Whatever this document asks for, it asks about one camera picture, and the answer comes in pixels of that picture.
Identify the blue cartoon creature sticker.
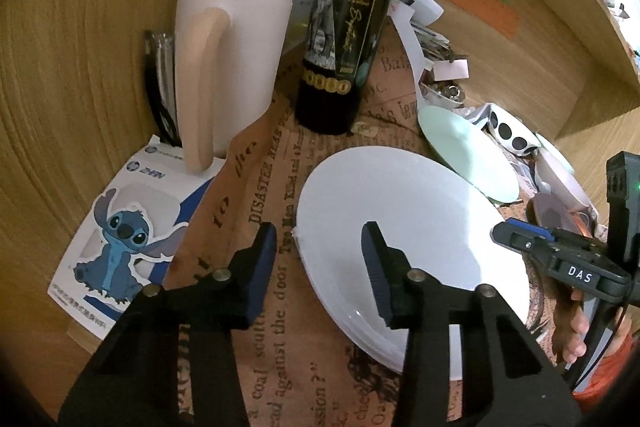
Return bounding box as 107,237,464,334
74,188,189,306

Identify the white and blue card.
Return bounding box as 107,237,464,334
47,134,227,341

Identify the white mug with peach handle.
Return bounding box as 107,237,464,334
173,0,294,174

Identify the long white paper strip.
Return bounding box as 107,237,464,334
389,4,437,110

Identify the mint green bowl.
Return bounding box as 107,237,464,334
418,104,521,206

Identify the newspaper print paper mat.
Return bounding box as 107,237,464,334
164,22,558,427

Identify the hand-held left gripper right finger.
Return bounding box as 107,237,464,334
361,221,584,427

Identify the small white box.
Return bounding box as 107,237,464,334
434,59,470,81

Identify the person's right forearm orange sleeve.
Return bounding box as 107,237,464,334
570,319,640,410

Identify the white bowl of marbles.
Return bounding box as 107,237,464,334
421,79,469,108

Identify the dark wine bottle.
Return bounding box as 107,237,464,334
294,0,401,136

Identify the orange sticky note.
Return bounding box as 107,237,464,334
432,0,519,40

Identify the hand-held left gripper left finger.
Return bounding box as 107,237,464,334
57,222,278,427

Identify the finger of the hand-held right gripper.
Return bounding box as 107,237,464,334
492,223,551,261
506,219,557,244

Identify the person's right hand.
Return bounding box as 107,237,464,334
552,286,595,364

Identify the clear glass container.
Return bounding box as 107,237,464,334
144,29,178,144

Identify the roll of black dot stickers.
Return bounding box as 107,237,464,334
470,103,544,158

